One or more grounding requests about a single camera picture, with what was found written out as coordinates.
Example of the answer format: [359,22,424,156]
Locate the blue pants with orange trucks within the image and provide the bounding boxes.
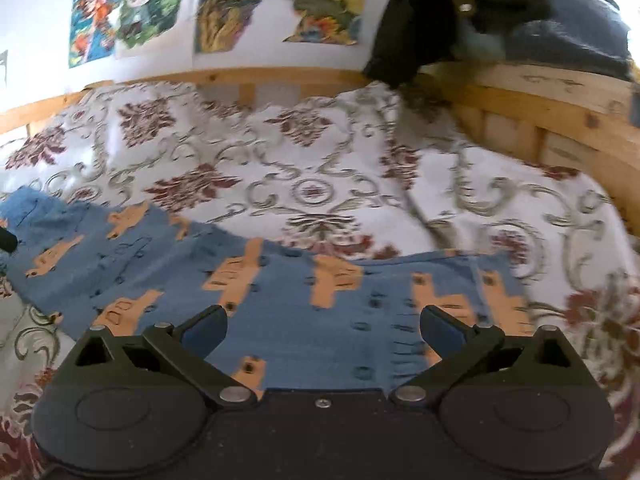
[1,188,533,392]

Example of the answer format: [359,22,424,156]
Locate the white floral bedspread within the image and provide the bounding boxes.
[1,82,639,479]

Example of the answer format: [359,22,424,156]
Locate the colourful cartoon poster left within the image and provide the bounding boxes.
[68,0,191,68]

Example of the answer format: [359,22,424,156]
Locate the wooden bed frame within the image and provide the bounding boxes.
[1,63,639,236]

